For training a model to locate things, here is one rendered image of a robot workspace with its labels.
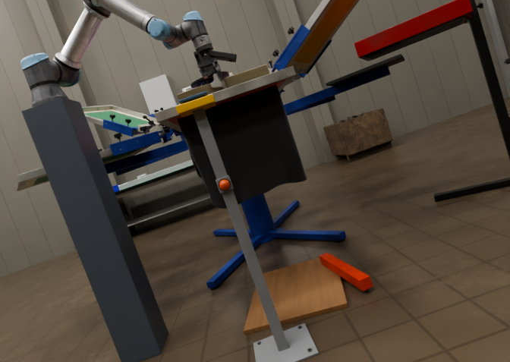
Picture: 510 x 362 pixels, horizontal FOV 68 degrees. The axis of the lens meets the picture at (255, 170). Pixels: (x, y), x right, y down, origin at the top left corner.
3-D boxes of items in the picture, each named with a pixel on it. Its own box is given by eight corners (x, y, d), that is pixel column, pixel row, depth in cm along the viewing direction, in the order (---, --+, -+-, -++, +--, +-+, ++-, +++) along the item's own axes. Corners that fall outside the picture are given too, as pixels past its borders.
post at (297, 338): (319, 354, 128) (225, 85, 121) (258, 378, 127) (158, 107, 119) (305, 324, 150) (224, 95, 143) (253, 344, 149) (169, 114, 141)
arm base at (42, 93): (26, 110, 160) (17, 88, 159) (45, 113, 175) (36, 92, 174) (60, 98, 160) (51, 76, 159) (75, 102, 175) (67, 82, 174)
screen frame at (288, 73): (296, 74, 151) (293, 65, 150) (156, 122, 147) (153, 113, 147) (271, 100, 229) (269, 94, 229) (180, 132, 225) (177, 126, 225)
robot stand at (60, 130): (123, 367, 167) (21, 111, 158) (134, 345, 185) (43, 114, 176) (161, 354, 168) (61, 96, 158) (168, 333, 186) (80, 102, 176)
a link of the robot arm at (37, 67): (22, 89, 162) (11, 58, 161) (46, 90, 175) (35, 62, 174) (43, 79, 159) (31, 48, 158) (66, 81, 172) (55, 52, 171)
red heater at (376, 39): (464, 25, 236) (459, 7, 235) (473, 14, 195) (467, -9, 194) (369, 63, 263) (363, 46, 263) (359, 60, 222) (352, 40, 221)
